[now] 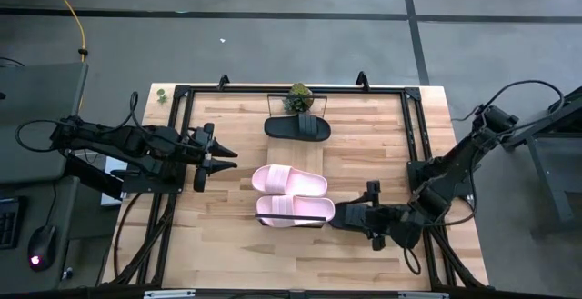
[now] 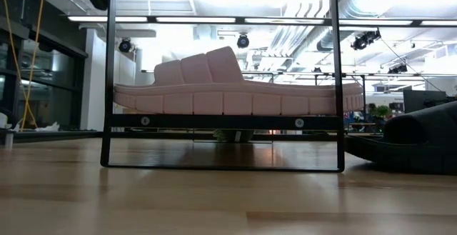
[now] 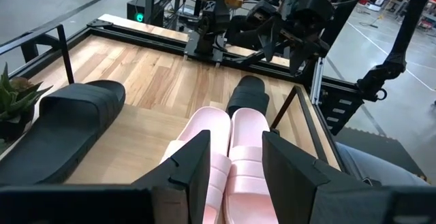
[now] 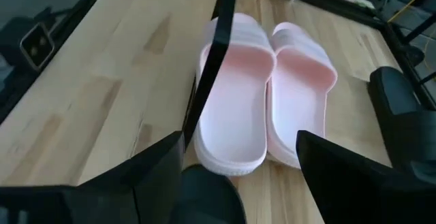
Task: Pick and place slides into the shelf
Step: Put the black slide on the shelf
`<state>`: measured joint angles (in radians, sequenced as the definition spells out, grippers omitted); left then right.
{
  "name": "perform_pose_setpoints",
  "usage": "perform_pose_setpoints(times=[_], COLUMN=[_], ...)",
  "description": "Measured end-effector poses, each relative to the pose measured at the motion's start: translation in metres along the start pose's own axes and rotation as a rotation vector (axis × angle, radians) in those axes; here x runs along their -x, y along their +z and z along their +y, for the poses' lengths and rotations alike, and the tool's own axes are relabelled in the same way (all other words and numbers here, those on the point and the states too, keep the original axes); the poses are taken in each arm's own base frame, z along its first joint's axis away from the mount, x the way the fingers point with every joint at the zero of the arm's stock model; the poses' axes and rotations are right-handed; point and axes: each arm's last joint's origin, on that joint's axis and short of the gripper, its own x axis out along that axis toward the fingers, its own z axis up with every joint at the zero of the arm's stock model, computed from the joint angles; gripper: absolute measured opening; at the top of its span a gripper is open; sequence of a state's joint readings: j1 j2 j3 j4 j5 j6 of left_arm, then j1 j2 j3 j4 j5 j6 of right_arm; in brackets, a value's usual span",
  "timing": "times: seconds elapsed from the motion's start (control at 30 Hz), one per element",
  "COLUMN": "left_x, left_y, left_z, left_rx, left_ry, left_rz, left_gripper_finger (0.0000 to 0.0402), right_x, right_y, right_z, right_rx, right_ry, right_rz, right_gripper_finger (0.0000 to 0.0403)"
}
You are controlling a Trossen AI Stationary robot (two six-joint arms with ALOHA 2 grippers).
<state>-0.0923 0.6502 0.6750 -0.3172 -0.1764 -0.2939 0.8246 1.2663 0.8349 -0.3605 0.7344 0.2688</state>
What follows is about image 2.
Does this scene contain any black slide sandal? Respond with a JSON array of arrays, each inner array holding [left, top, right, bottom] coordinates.
[[343, 101, 457, 176]]

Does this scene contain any pink slide sandal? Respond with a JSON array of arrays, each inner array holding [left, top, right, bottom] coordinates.
[[113, 46, 366, 116]]

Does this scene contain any black round spotlight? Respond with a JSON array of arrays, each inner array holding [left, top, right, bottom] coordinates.
[[118, 37, 133, 54], [236, 34, 251, 49]]

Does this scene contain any black track light cluster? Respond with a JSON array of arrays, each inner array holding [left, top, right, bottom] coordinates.
[[350, 29, 382, 51]]

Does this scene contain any long ceiling light strip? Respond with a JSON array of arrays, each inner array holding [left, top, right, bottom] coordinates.
[[66, 14, 457, 28]]

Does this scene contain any black computer monitor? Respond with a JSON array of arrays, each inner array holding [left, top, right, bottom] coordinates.
[[403, 89, 448, 114]]

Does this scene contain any orange cable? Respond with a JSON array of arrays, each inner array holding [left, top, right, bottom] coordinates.
[[0, 0, 46, 131]]

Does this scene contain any black aluminium rig frame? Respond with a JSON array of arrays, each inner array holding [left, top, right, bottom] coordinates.
[[0, 129, 385, 144]]

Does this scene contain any wooden shelf with black frame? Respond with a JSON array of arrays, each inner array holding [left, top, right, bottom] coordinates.
[[100, 0, 346, 174]]

